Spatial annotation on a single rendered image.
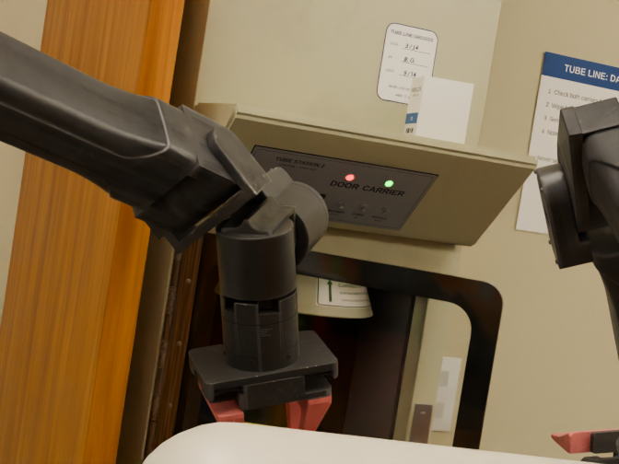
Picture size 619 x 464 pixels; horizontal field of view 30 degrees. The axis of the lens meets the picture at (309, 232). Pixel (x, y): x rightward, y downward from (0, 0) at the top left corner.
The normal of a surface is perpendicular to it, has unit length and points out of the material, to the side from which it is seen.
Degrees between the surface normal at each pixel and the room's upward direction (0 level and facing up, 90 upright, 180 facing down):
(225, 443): 26
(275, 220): 19
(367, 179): 135
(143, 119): 49
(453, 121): 90
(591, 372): 90
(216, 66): 90
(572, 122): 59
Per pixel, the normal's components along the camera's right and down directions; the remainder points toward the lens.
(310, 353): -0.04, -0.94
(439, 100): 0.15, 0.07
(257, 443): 0.22, -0.86
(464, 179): 0.17, 0.77
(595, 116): -0.25, -0.52
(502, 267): 0.40, 0.11
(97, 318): -0.90, -0.12
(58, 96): 0.75, -0.49
